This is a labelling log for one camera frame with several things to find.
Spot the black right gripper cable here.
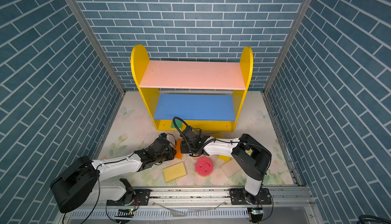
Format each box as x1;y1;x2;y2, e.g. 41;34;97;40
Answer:
172;116;202;136

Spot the small yellow sponge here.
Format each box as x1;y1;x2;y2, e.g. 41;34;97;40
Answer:
218;155;231;162

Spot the yellow flat sponge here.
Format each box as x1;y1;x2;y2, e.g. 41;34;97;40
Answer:
163;162;187;183

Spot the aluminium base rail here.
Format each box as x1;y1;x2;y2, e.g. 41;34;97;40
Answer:
60;185;315;209

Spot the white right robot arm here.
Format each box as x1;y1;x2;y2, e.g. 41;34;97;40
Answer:
178;126;272;204

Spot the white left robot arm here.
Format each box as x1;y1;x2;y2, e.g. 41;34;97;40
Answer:
50;137;177;213

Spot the aluminium corner post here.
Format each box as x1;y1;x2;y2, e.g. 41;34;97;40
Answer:
65;0;126;95
264;0;312;94

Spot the yellow pink blue wooden shelf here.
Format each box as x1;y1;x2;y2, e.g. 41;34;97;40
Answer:
130;45;254;131

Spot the pink round scrubber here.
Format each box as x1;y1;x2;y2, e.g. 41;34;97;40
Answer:
194;157;214;177

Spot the aluminium left corner post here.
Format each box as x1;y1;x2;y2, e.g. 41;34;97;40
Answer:
65;0;126;95

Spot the white perforated cable tray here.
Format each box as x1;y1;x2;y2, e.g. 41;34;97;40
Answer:
89;207;249;221

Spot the beige sponge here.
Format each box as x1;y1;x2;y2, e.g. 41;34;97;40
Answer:
221;160;242;178

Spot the orange sponge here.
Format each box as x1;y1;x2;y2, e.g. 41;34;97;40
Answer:
175;139;183;160

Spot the green sponge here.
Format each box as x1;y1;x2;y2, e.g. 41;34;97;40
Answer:
171;120;182;130

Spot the aluminium right corner post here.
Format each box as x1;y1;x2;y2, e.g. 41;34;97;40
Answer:
264;0;312;94

